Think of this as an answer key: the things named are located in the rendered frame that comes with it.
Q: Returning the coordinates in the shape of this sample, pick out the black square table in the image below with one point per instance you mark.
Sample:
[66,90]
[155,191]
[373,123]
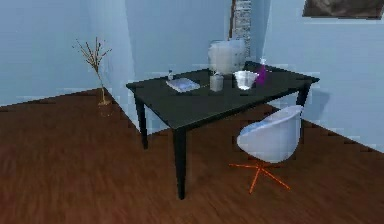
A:
[196,103]

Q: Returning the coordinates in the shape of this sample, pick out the small grey cup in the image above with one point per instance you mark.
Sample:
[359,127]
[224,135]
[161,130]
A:
[216,82]

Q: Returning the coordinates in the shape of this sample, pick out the small clear bottle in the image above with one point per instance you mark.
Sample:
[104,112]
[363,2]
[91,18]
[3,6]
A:
[170,75]

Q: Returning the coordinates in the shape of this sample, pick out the clear glass bowl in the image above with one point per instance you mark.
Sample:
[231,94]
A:
[245,80]

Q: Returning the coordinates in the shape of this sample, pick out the large white glass jar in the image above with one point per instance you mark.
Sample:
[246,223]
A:
[226,56]

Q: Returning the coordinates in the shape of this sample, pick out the purple spray bottle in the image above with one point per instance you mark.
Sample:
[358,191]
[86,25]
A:
[262,73]

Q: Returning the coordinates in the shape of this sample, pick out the white tub chair orange base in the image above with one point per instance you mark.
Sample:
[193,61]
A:
[273,136]

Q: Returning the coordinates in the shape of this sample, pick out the dry twig plant in vase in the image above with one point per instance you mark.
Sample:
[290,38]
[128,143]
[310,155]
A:
[96,63]

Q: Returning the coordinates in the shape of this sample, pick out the grey brick wall panel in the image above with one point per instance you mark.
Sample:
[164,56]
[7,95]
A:
[241,23]

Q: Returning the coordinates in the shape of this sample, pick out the dark framed wall picture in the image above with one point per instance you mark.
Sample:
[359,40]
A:
[343,8]

